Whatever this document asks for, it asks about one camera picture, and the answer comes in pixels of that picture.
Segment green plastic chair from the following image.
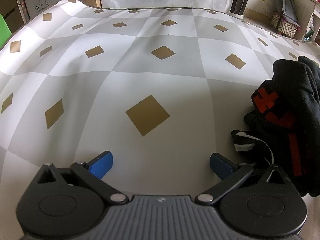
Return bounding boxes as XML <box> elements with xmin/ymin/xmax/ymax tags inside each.
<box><xmin>0</xmin><ymin>14</ymin><xmax>12</xmax><ymax>48</ymax></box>

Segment checkered tablecloth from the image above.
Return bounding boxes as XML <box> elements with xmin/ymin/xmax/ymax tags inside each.
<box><xmin>0</xmin><ymin>0</ymin><xmax>320</xmax><ymax>205</ymax></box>

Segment wooden shelf unit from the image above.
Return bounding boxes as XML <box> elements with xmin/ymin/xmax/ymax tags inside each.
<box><xmin>295</xmin><ymin>0</ymin><xmax>320</xmax><ymax>42</ymax></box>

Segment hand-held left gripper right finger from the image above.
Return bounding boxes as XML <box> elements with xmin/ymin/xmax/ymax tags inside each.
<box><xmin>195</xmin><ymin>153</ymin><xmax>288</xmax><ymax>206</ymax></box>

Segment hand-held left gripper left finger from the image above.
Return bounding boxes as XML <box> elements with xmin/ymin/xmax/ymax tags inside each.
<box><xmin>37</xmin><ymin>151</ymin><xmax>129</xmax><ymax>207</ymax></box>

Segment black t-shirt red print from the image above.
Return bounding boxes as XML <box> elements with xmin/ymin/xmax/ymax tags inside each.
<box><xmin>230</xmin><ymin>56</ymin><xmax>320</xmax><ymax>197</ymax></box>

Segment tall grey refrigerator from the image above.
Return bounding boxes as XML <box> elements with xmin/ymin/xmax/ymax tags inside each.
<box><xmin>0</xmin><ymin>0</ymin><xmax>26</xmax><ymax>28</ymax></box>

